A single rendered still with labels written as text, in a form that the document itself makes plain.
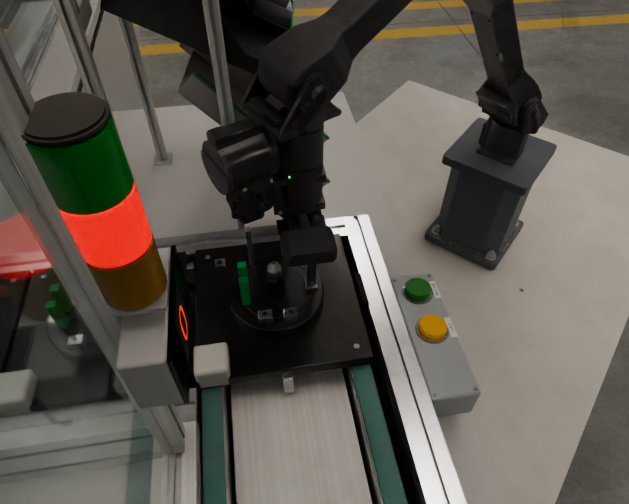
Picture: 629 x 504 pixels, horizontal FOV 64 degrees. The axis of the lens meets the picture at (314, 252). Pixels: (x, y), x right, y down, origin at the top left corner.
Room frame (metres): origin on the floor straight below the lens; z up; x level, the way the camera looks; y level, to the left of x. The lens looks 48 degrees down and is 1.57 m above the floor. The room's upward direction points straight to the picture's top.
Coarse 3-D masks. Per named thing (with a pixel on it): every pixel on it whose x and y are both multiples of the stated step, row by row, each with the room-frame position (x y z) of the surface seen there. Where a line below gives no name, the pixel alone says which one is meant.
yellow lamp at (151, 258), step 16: (144, 256) 0.24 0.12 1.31; (96, 272) 0.22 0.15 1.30; (112, 272) 0.22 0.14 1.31; (128, 272) 0.23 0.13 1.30; (144, 272) 0.23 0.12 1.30; (160, 272) 0.24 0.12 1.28; (112, 288) 0.22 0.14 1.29; (128, 288) 0.22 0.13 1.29; (144, 288) 0.23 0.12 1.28; (160, 288) 0.24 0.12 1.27; (112, 304) 0.22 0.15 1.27; (128, 304) 0.22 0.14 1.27; (144, 304) 0.23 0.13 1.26
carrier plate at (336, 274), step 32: (224, 256) 0.54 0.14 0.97; (256, 256) 0.54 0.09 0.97; (224, 288) 0.47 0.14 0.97; (352, 288) 0.47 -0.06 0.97; (224, 320) 0.41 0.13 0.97; (320, 320) 0.41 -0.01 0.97; (352, 320) 0.41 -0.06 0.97; (256, 352) 0.36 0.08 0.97; (288, 352) 0.36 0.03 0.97; (320, 352) 0.36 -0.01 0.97; (352, 352) 0.36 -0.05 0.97
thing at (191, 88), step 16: (192, 64) 0.76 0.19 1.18; (208, 64) 0.79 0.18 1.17; (192, 80) 0.67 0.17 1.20; (208, 80) 0.75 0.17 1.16; (240, 80) 0.79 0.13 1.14; (192, 96) 0.67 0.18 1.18; (208, 96) 0.67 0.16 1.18; (240, 96) 0.77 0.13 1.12; (272, 96) 0.79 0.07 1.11; (208, 112) 0.67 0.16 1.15; (240, 112) 0.67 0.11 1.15
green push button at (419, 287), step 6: (408, 282) 0.48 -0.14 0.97; (414, 282) 0.48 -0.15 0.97; (420, 282) 0.48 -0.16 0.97; (426, 282) 0.48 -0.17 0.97; (408, 288) 0.47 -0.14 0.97; (414, 288) 0.47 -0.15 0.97; (420, 288) 0.47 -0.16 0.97; (426, 288) 0.47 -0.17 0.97; (408, 294) 0.46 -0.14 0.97; (414, 294) 0.46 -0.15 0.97; (420, 294) 0.46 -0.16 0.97; (426, 294) 0.46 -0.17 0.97; (414, 300) 0.46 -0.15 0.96; (420, 300) 0.45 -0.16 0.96
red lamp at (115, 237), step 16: (112, 208) 0.23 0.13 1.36; (128, 208) 0.24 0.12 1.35; (80, 224) 0.22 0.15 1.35; (96, 224) 0.22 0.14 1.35; (112, 224) 0.23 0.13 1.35; (128, 224) 0.23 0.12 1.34; (144, 224) 0.25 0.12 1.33; (80, 240) 0.22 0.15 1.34; (96, 240) 0.22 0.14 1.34; (112, 240) 0.22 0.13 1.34; (128, 240) 0.23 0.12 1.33; (144, 240) 0.24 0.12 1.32; (96, 256) 0.22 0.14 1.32; (112, 256) 0.22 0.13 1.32; (128, 256) 0.23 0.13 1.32
